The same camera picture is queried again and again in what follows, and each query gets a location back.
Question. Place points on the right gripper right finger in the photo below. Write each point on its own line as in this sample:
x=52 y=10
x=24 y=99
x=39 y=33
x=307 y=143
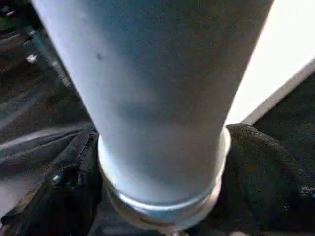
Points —
x=270 y=187

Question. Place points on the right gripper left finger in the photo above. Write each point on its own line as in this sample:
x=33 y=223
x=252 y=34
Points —
x=64 y=191

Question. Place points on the white plastic table leg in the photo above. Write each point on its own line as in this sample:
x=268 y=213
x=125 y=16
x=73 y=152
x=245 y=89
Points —
x=157 y=98

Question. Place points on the white plastic table top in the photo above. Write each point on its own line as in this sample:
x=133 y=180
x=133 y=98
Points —
x=290 y=49

